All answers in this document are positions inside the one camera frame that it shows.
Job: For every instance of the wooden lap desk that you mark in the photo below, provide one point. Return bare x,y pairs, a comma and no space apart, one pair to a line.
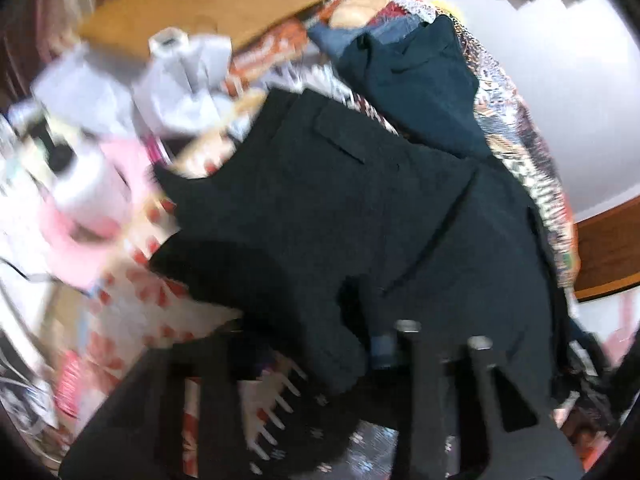
200,5

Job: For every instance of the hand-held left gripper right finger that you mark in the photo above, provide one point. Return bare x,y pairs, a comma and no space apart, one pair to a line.
382,352

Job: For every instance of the black pants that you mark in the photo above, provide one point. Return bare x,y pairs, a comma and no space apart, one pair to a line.
310,200

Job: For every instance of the patchwork quilt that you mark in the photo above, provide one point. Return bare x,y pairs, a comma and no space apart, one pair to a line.
505,110

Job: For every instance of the pink cloth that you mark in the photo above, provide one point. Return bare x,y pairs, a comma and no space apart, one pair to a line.
120,170

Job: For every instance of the white cylindrical object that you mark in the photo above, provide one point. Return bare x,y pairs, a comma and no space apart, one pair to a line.
90,185

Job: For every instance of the blue jeans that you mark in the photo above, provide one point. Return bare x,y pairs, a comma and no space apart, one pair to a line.
330,37

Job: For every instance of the dark teal folded pants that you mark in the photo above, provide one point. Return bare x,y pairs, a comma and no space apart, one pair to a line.
415,90

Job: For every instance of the white wardrobe door with hearts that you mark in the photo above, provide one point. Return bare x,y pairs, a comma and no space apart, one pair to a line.
620,330

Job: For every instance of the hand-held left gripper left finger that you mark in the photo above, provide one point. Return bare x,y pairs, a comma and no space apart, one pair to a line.
215,355

